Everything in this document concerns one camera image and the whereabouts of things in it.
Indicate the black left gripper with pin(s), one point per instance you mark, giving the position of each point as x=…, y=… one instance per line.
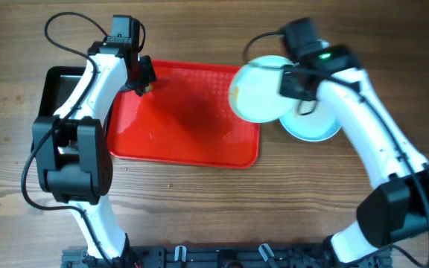
x=148, y=76

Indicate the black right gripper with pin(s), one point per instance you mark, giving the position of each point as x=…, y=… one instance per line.
x=284, y=91

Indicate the green scrubbing sponge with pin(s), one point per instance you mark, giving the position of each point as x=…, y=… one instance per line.
x=148, y=88

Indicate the light blue plate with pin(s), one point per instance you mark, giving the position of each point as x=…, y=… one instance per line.
x=320, y=125
x=254, y=90

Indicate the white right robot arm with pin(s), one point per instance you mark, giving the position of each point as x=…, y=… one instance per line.
x=398, y=207

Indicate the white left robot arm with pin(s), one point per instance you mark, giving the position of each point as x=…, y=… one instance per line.
x=70, y=148

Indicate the red plastic tray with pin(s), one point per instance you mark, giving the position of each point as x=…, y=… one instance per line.
x=185, y=118

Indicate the black water basin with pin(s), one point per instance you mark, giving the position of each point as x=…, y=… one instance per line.
x=64, y=85

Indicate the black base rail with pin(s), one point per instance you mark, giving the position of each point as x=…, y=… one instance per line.
x=297, y=255

